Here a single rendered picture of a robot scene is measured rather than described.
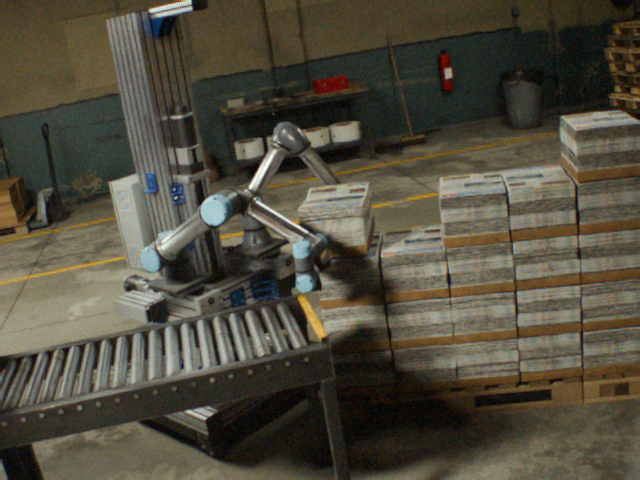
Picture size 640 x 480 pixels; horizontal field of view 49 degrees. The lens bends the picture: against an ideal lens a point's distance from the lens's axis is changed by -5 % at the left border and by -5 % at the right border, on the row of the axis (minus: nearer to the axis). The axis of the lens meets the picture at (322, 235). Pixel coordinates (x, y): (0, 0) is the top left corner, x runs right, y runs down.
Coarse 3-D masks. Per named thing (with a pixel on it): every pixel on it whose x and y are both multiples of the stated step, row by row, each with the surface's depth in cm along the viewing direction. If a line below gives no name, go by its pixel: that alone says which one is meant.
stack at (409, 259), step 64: (384, 256) 323; (448, 256) 320; (512, 256) 316; (576, 256) 312; (384, 320) 333; (448, 320) 328; (512, 320) 325; (576, 320) 321; (384, 384) 343; (512, 384) 335; (576, 384) 330
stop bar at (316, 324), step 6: (300, 300) 290; (306, 300) 289; (306, 306) 283; (306, 312) 278; (312, 312) 277; (312, 318) 271; (318, 318) 270; (312, 324) 267; (318, 324) 265; (318, 330) 260; (324, 330) 260; (318, 336) 258; (324, 336) 255
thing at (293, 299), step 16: (256, 304) 298; (272, 304) 296; (288, 304) 298; (192, 320) 292; (208, 320) 292; (304, 320) 301; (96, 336) 289; (112, 336) 287; (128, 336) 287; (32, 352) 282; (48, 352) 282; (128, 352) 289; (48, 368) 283; (64, 368) 285; (80, 368) 286; (96, 368) 287
